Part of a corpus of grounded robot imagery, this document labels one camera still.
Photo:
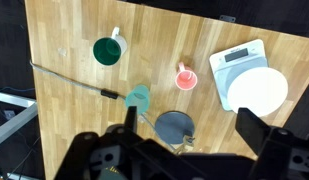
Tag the white bowl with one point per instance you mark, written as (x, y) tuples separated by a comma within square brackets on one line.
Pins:
[(257, 91)]

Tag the pink cup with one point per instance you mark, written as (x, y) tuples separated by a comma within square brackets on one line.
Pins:
[(186, 80)]

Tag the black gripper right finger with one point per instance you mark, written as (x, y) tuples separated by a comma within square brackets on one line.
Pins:
[(250, 128)]

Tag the white mug green interior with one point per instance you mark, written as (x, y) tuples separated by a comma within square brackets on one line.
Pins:
[(119, 41)]

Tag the teal plastic cup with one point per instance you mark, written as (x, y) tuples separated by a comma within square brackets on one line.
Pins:
[(137, 100)]

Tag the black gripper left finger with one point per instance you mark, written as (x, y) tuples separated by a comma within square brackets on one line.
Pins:
[(131, 118)]

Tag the small clear plastic piece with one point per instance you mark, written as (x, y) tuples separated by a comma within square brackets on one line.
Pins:
[(62, 51)]

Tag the metal table edge bracket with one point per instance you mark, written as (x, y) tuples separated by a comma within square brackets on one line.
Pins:
[(227, 18)]

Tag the grey metal neighbouring table frame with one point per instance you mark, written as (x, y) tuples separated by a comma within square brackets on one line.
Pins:
[(14, 125)]

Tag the white kitchen scale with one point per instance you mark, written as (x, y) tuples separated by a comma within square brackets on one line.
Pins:
[(234, 55)]

